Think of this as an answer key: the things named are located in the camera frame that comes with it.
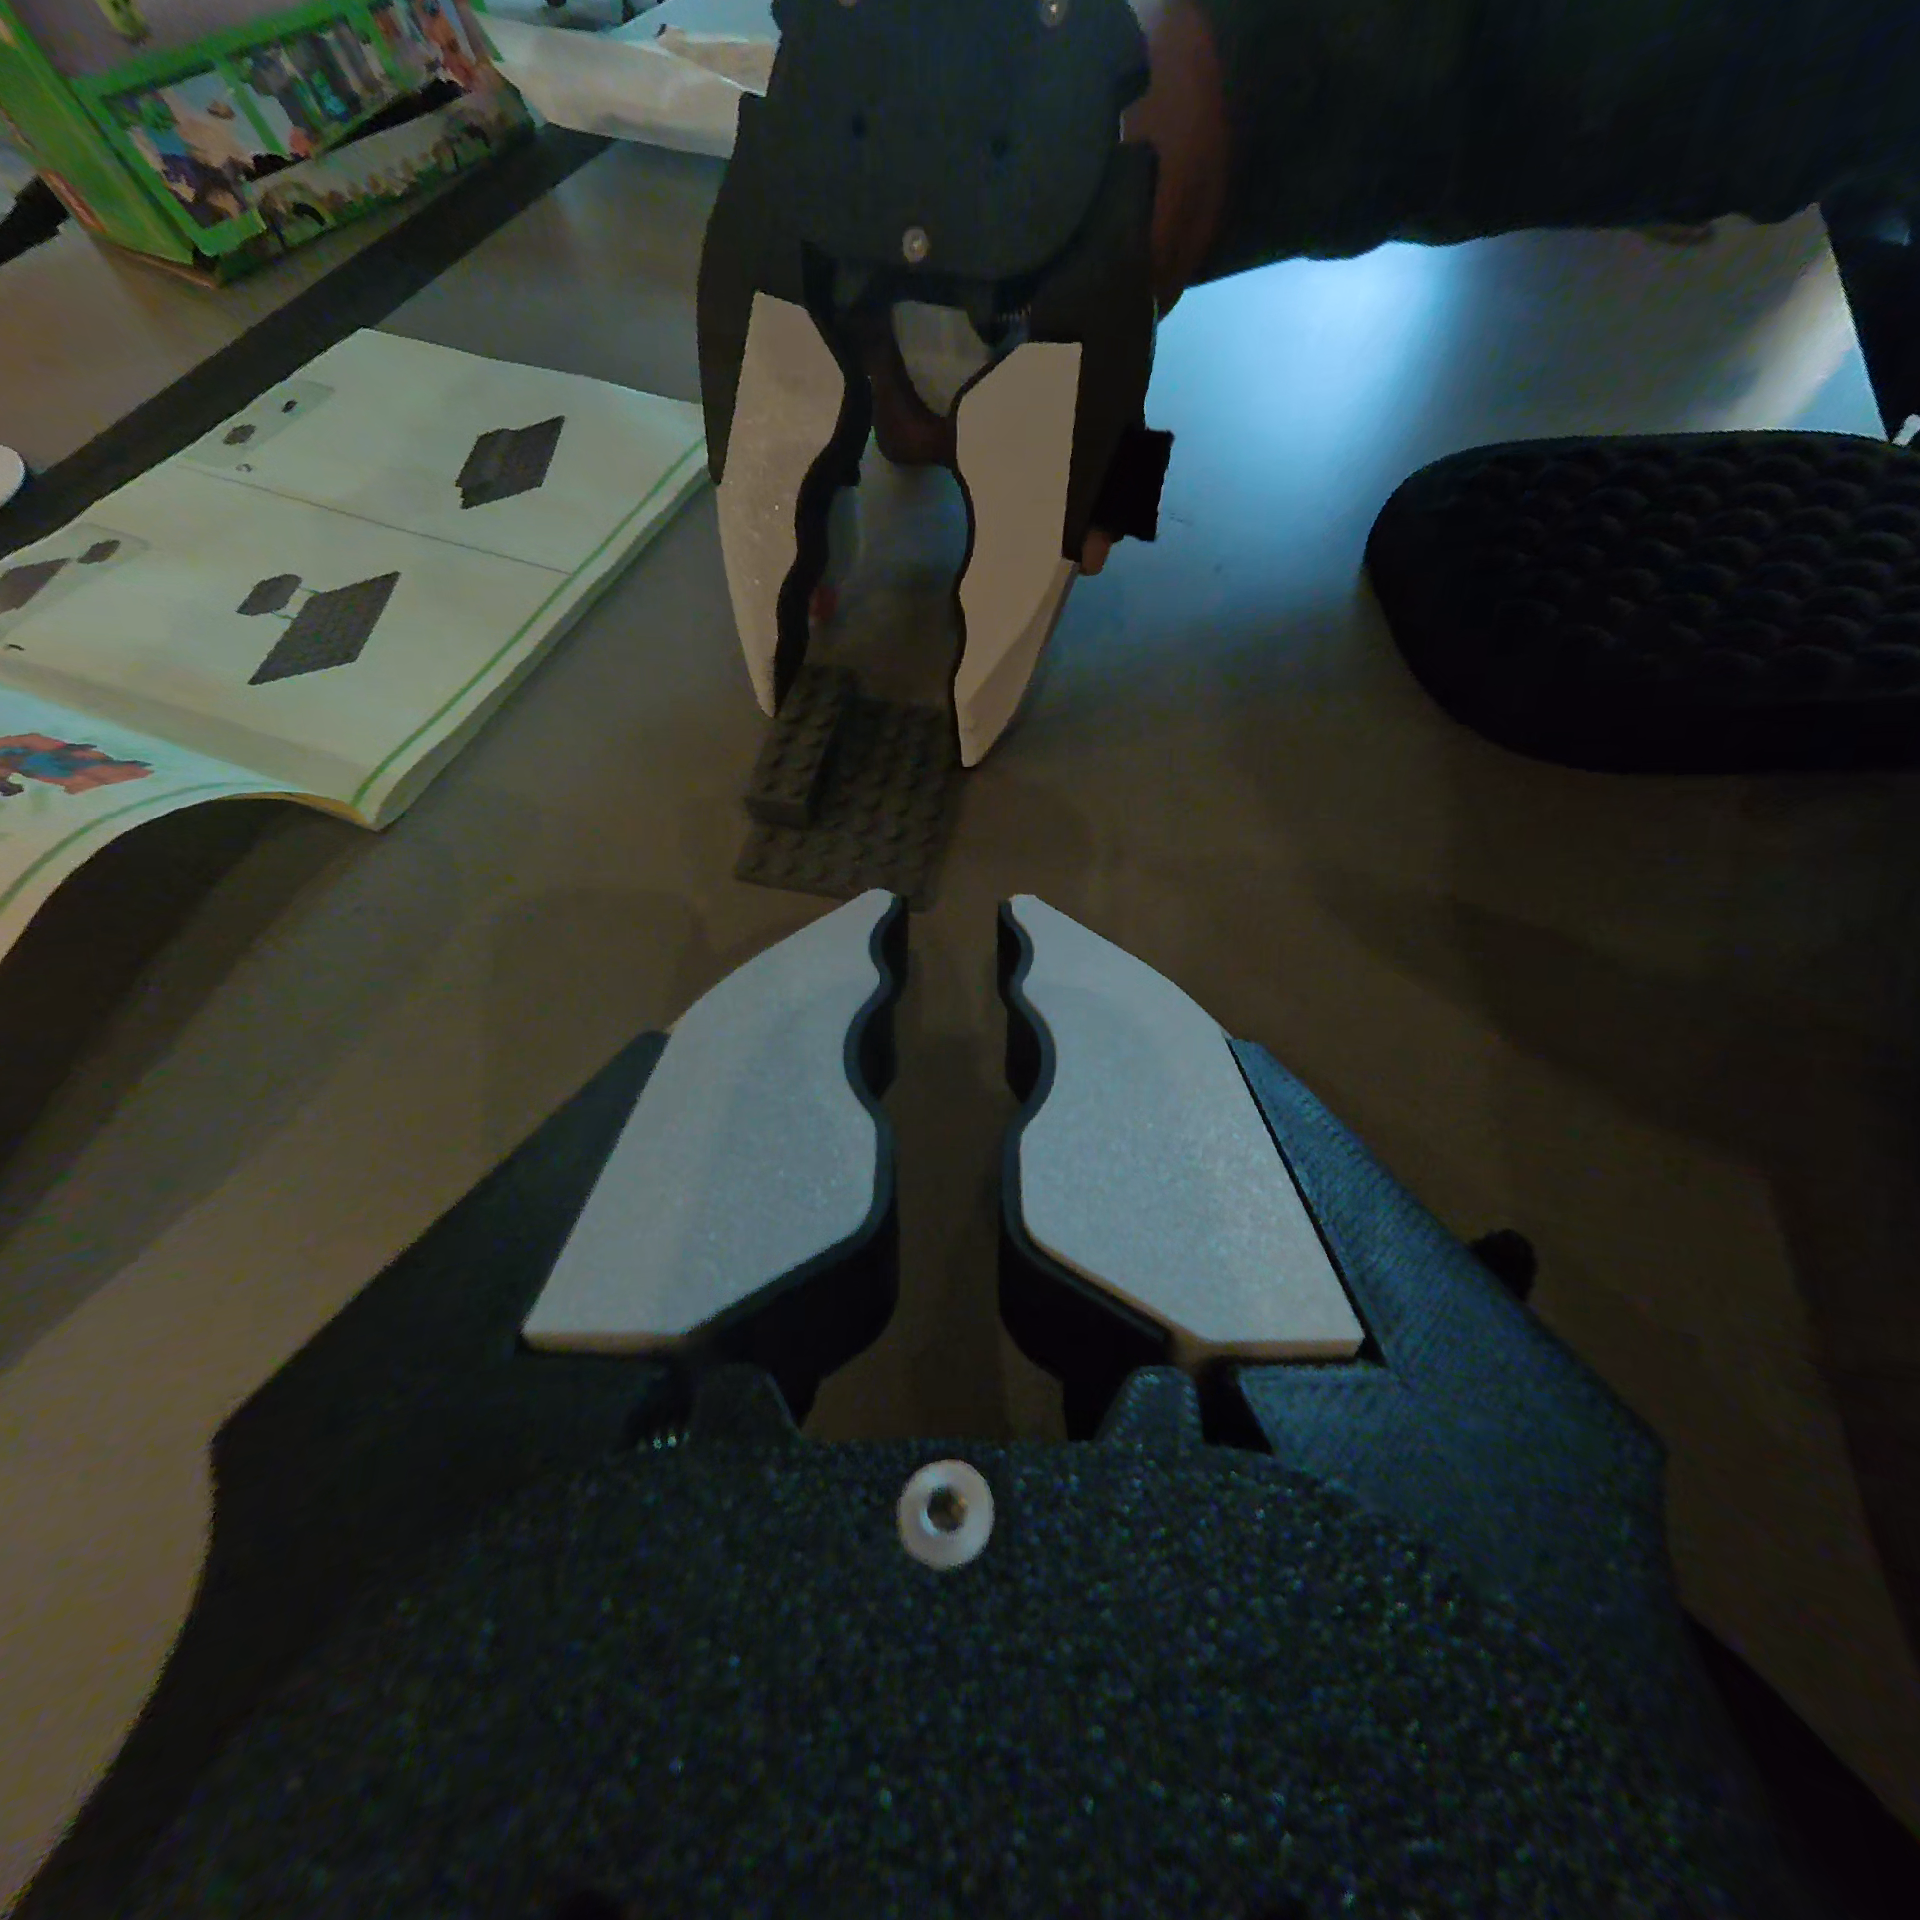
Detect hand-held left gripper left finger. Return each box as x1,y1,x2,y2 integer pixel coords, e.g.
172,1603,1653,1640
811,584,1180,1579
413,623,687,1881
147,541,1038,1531
522,887,913,1353

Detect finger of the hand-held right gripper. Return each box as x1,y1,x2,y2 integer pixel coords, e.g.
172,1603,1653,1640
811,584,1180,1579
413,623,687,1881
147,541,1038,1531
716,288,881,721
949,336,1089,771

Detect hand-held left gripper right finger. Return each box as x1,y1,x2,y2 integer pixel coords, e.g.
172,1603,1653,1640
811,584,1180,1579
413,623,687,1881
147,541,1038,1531
997,894,1370,1367

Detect small grey toy brick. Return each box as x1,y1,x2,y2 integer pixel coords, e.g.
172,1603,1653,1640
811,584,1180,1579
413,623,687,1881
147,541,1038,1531
747,663,860,828

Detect white printed paper bag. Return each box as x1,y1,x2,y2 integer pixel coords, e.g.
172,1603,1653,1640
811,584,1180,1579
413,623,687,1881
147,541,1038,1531
478,0,785,163

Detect dark grey toy base plate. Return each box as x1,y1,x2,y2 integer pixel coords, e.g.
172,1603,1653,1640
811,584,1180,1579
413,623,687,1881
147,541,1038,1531
732,661,964,911

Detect building instruction booklet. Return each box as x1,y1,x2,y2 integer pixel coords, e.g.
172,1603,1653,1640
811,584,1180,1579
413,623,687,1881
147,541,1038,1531
0,324,711,964

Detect person's right forearm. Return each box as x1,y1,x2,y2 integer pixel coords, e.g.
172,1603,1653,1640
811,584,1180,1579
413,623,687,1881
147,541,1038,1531
1201,0,1920,281

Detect grey desk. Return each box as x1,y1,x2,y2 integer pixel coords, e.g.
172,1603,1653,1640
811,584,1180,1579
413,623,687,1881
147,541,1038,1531
0,135,1920,1920

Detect person's right hand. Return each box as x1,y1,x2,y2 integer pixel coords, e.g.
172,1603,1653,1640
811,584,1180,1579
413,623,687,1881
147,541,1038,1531
867,0,1244,584

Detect black textured pad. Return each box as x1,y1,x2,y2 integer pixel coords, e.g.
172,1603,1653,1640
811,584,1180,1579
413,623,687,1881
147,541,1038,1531
1363,430,1920,779

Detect green toy set box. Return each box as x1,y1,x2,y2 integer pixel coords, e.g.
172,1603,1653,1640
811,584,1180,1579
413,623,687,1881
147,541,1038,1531
0,0,540,291

